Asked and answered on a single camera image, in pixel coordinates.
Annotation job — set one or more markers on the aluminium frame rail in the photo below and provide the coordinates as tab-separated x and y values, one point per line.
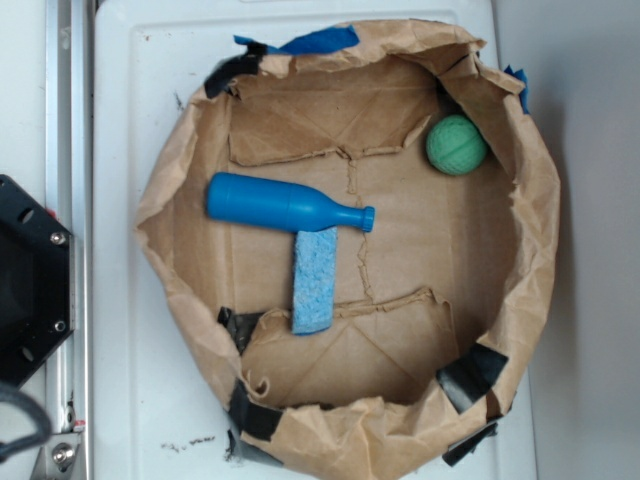
68	193

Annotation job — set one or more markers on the white cutting board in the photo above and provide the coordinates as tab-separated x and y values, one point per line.
154	417

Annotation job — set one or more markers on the blue sponge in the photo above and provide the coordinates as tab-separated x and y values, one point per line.
314	281

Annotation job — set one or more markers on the blue plastic bottle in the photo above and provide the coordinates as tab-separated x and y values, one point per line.
280	205

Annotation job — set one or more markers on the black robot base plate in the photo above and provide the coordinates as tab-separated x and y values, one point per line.
35	284

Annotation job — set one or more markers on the green textured ball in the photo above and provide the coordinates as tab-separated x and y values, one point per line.
455	147

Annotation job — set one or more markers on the metal corner bracket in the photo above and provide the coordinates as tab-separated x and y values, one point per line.
60	458

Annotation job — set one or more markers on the brown paper bag tray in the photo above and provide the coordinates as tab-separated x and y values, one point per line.
437	311

